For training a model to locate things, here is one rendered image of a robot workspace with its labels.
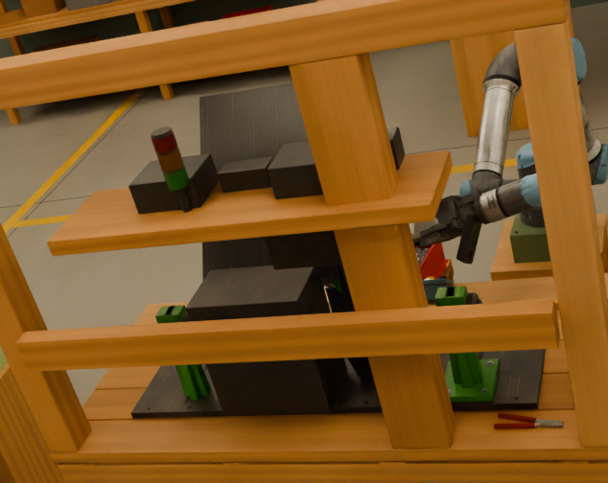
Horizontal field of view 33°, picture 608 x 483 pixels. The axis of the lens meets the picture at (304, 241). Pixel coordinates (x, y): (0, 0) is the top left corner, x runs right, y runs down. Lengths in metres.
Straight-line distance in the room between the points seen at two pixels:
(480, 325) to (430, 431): 0.37
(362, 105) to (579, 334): 0.66
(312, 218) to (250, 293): 0.46
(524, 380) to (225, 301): 0.75
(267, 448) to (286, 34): 1.09
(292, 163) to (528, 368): 0.83
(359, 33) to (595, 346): 0.81
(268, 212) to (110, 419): 0.98
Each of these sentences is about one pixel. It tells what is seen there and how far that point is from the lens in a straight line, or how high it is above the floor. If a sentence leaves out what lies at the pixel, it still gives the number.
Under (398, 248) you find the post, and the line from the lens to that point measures 2.12.
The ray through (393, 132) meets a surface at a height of 1.63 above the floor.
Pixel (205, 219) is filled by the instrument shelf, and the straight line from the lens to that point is 2.21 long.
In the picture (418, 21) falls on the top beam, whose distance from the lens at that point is 1.91.
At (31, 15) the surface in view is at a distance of 8.73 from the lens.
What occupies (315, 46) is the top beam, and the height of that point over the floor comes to 1.88.
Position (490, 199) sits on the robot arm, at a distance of 2.43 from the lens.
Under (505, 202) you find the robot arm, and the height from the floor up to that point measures 1.33.
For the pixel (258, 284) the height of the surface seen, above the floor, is 1.24.
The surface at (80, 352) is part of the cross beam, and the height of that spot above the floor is 1.24.
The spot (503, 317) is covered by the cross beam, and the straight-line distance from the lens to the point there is 2.12.
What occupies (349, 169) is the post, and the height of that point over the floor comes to 1.62.
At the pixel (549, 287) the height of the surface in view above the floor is 0.90.
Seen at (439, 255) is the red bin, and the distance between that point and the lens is 3.21.
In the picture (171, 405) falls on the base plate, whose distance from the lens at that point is 2.82.
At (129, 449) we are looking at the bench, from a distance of 2.76.
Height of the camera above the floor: 2.43
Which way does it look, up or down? 27 degrees down
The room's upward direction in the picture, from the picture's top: 16 degrees counter-clockwise
